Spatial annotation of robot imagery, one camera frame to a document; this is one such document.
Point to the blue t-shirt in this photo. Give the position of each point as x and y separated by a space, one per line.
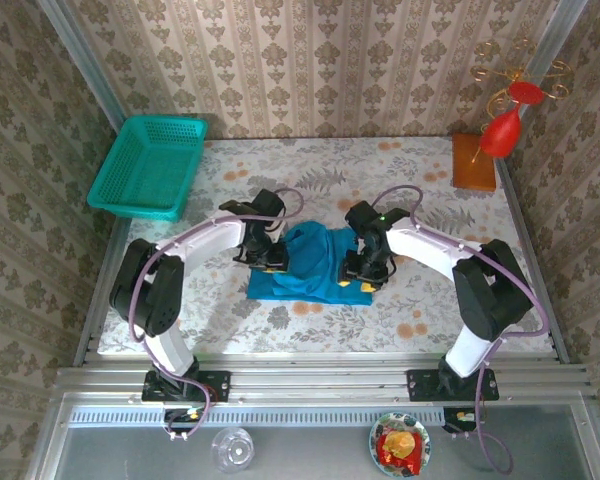
312 260

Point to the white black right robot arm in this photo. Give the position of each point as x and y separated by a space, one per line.
425 245

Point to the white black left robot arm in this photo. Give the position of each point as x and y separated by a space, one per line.
205 240

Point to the floral tablecloth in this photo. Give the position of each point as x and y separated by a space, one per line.
330 330

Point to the wooden stand base block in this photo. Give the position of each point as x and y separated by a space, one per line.
472 165

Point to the teal plastic basket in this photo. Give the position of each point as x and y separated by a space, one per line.
145 165

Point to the patterned plate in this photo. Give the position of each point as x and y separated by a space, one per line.
377 440

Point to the yellow wrapped snack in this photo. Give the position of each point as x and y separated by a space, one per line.
397 442

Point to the grey metal shelf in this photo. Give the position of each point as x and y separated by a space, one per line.
320 455

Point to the red snack packet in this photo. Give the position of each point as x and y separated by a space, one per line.
410 457

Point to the clear glass cup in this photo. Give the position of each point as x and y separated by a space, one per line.
232 449

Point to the red plastic goblet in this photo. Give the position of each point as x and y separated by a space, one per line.
502 135

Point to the red and gold ornament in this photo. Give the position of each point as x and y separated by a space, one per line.
517 75

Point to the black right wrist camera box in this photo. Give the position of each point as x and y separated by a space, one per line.
362 215

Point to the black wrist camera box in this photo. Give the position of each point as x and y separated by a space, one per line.
362 215
269 202

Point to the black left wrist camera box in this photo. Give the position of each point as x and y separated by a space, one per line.
269 202

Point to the aluminium frame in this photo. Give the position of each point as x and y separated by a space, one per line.
305 375

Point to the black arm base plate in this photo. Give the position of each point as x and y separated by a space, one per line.
215 385
422 385

